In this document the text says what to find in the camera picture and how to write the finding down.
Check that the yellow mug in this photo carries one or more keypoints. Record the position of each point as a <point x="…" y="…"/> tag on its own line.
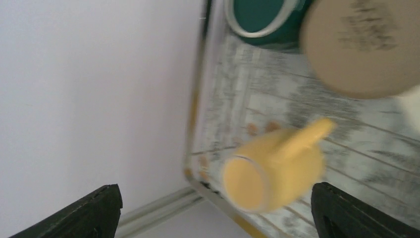
<point x="276" y="168"/>

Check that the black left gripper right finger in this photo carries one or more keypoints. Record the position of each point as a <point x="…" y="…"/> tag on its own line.
<point x="337" y="214"/>

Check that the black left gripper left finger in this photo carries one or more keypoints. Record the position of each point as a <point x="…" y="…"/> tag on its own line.
<point x="96" y="215"/>

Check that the beige cream mug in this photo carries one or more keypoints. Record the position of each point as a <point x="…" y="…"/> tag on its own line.
<point x="364" y="49"/>

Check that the teal green mug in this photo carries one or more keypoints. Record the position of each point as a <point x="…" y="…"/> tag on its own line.
<point x="266" y="22"/>

